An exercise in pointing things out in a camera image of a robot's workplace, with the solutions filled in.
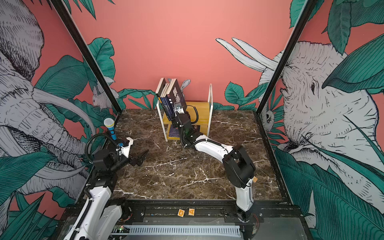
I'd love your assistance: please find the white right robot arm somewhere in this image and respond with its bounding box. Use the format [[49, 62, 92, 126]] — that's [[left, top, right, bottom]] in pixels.
[[130, 113, 255, 212]]

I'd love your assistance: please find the blue book yellow label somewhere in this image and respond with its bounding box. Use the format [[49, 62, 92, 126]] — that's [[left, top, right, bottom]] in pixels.
[[161, 83, 175, 121], [156, 78, 174, 122], [168, 82, 182, 107]]

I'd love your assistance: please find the dark brown book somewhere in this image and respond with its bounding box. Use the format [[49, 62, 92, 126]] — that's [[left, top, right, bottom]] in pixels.
[[155, 77, 169, 121]]

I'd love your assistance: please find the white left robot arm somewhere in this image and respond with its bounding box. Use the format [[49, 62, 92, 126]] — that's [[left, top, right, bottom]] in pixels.
[[64, 149, 149, 240]]

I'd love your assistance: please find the white slotted cable duct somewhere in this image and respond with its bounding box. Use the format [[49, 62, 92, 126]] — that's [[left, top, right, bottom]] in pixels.
[[110, 224, 242, 238]]

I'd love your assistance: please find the black frame post right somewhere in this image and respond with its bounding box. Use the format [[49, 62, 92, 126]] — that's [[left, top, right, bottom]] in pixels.
[[256, 0, 317, 116]]

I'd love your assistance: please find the black frame post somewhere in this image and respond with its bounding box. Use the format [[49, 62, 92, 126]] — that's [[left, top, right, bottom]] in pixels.
[[50, 0, 123, 114], [256, 0, 317, 116]]

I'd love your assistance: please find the black frame post left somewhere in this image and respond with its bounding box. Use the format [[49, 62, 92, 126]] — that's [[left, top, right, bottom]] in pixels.
[[50, 0, 123, 114]]

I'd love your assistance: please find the dark wolf cover book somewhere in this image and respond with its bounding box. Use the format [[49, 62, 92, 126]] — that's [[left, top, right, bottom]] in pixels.
[[166, 79, 187, 115]]

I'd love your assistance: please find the purple portrait book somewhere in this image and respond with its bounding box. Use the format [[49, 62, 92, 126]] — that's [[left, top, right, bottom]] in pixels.
[[167, 125, 180, 141]]

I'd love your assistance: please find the white metal wooden shelf rack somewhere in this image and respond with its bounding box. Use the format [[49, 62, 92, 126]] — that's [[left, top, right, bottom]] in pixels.
[[155, 79, 214, 141]]

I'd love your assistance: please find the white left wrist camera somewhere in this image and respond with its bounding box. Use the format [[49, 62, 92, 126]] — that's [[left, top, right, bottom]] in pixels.
[[118, 137, 134, 158]]

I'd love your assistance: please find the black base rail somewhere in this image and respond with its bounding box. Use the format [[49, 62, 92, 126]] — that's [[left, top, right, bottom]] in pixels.
[[112, 198, 304, 225]]

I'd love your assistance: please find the orange tag G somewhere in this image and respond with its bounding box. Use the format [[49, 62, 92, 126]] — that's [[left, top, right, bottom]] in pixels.
[[178, 209, 185, 217]]

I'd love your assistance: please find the orange tag A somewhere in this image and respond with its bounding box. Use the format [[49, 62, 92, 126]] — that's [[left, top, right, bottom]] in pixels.
[[188, 209, 195, 216]]

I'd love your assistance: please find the blue teal microphone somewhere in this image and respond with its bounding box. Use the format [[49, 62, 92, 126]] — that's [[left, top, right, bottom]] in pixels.
[[104, 118, 117, 141]]

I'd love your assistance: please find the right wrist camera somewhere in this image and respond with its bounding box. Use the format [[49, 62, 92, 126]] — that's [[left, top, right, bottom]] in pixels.
[[174, 103, 186, 115]]

